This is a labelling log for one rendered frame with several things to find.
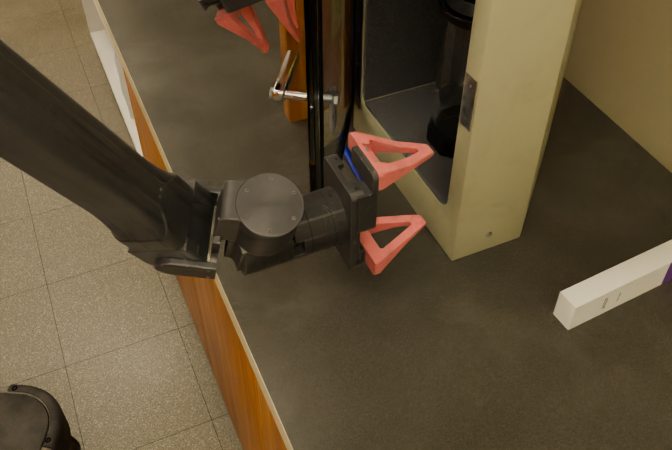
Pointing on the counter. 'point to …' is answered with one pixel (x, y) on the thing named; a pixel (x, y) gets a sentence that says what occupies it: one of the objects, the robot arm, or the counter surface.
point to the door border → (317, 59)
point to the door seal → (322, 54)
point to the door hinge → (359, 23)
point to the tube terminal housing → (501, 94)
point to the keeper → (468, 101)
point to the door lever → (287, 80)
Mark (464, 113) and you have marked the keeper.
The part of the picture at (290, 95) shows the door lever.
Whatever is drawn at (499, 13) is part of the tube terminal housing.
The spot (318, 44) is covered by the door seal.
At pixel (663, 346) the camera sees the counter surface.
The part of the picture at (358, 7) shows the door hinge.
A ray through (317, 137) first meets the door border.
